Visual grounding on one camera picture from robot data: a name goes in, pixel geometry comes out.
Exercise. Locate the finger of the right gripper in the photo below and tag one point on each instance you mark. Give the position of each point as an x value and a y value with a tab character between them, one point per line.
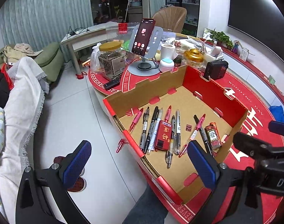
262	152
276	127

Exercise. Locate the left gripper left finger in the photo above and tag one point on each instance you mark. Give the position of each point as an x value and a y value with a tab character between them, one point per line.
32	205

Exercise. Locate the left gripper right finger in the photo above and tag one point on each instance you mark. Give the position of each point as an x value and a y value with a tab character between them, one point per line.
246	203

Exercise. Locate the mahjong print lighter box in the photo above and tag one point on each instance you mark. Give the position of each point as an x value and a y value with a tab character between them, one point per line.
213	137

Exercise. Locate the pink patterned pen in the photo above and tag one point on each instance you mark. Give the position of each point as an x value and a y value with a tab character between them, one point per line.
193	136

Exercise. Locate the red cigarette pack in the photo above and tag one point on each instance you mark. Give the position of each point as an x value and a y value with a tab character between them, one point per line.
163	136

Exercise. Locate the red gold slim box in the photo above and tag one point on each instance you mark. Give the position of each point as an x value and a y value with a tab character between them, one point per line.
214	126

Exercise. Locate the black marker pen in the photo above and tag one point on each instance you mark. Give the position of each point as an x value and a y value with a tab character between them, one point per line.
205	141

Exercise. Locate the blue plastic bag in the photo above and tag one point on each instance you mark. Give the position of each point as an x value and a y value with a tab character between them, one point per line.
277	112

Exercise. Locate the silver grey marker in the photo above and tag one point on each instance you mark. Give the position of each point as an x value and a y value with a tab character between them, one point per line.
177	133

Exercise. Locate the red cardboard tray box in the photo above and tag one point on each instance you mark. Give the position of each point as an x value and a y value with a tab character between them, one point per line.
180	96

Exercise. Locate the white blanket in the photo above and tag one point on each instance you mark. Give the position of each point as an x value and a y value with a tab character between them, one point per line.
18	123

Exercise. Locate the black portable radio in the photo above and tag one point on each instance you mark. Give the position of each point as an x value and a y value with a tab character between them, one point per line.
216	69

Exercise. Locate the red pink gel pen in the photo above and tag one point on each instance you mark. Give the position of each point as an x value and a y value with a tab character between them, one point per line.
167	116

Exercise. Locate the potted green plant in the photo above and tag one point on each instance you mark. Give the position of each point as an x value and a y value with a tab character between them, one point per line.
221	38

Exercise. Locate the gold lid glass jar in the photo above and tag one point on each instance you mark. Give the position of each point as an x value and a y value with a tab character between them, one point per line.
194	58

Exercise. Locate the black clear gel pen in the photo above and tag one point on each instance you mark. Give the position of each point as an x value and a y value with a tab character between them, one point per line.
144	128

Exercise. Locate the red white gel pen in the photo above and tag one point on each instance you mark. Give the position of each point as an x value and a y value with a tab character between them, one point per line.
135	120

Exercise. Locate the small teal white speaker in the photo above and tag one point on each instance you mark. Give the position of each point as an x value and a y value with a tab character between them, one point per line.
166	64

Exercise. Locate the white paper roll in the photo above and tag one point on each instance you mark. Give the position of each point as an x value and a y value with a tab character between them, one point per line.
167	52

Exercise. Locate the grey phone stand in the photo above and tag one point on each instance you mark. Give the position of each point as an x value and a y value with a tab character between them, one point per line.
146	65

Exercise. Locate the green sofa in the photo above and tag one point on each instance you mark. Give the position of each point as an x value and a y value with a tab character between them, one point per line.
50	58

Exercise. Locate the yellow lid plastic jar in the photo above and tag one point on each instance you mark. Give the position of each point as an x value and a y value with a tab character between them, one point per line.
111	59

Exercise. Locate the beige shell chair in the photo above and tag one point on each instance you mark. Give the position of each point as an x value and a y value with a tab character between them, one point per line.
172	18

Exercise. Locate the white desk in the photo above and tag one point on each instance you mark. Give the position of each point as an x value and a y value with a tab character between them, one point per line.
89	37

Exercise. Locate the smartphone on stand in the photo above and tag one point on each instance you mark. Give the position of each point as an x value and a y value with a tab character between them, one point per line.
143	36

